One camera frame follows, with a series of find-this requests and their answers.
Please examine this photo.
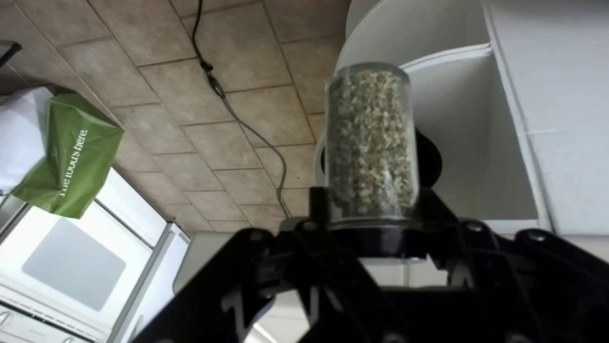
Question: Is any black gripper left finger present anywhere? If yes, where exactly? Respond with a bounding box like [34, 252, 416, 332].
[129, 186, 365, 343]

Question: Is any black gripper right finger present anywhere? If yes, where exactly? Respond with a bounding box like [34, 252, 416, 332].
[411, 188, 609, 343]

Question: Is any glass spice bottle black cap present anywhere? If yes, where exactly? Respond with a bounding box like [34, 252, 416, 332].
[323, 62, 434, 260]

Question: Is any white tiled island with shelves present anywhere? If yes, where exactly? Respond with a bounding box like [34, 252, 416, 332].
[314, 0, 609, 258]

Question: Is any white oven stove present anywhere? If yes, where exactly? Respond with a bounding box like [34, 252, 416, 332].
[0, 169, 192, 343]

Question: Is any green shopping bag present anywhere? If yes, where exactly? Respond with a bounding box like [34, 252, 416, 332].
[9, 92, 125, 222]

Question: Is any white plastic bag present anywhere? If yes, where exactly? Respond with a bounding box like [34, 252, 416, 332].
[0, 85, 57, 195]

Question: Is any black floor cable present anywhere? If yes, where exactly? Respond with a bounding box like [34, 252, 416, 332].
[188, 0, 291, 224]

